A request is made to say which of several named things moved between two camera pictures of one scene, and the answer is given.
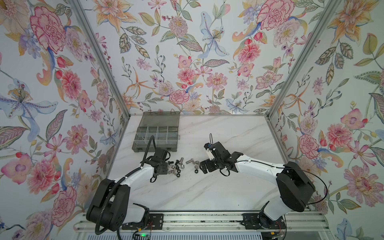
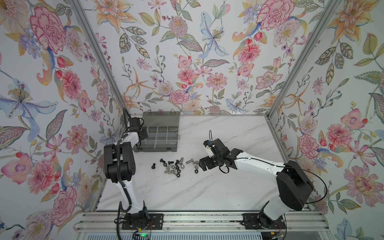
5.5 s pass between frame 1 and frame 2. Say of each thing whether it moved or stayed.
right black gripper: stayed
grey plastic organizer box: stayed
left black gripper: moved
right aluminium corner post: stayed
